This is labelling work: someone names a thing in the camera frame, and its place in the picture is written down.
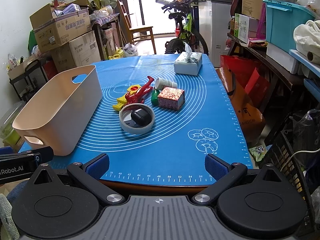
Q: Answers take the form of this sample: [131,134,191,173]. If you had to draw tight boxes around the tape roll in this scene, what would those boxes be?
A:
[119,103,155,135]

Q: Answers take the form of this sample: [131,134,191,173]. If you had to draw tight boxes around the beige plastic storage bin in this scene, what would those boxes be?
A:
[12,65,102,156]

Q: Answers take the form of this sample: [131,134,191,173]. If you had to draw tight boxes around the black earbud case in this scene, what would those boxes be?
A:
[131,108,152,127]

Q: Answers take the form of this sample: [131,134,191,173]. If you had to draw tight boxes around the yellow plastic toy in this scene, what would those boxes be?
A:
[112,85,141,112]

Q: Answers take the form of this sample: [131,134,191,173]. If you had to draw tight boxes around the red lobster toy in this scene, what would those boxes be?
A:
[125,76,154,105]

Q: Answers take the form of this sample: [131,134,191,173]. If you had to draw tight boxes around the red patterned gift box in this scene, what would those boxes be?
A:
[157,87,185,111]

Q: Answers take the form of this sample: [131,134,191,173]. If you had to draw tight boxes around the green small bottle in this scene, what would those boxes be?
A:
[151,88,160,106]

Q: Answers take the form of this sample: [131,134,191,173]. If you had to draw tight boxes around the white pill bottle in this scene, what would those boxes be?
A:
[155,77,177,90]

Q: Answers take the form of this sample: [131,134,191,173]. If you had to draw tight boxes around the green clear lidded container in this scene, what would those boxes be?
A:
[1,101,25,146]

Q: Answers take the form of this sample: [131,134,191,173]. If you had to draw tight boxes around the black metal shelf rack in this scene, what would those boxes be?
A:
[8,57,57,102]

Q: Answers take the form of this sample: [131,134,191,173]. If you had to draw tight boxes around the red paper bag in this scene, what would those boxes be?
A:
[216,55,271,142]

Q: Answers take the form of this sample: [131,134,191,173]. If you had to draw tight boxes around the blue silicone baking mat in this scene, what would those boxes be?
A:
[18,52,254,187]

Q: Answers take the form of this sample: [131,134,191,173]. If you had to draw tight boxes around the white tissue box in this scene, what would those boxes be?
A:
[174,42,202,76]

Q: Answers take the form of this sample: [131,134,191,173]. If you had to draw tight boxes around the lower cardboard box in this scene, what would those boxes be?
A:
[50,30,101,73]

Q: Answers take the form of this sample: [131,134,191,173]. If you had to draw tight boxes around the yellow oil jug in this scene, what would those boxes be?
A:
[108,48,124,60]

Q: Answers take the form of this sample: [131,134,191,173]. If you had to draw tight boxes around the upper open cardboard box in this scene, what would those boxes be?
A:
[30,0,91,53]

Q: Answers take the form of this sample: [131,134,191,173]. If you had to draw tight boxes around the green white box on shelf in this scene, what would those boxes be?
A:
[234,14,259,43]

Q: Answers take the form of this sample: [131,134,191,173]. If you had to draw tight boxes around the green black bicycle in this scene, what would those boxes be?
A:
[156,0,209,55]

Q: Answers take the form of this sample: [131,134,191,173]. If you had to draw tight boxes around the white freezer cabinet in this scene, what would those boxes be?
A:
[198,0,232,67]

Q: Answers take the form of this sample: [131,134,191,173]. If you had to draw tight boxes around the teal plastic storage bin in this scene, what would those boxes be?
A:
[263,0,317,53]

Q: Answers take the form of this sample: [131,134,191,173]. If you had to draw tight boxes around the wooden chair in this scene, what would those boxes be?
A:
[117,0,157,54]

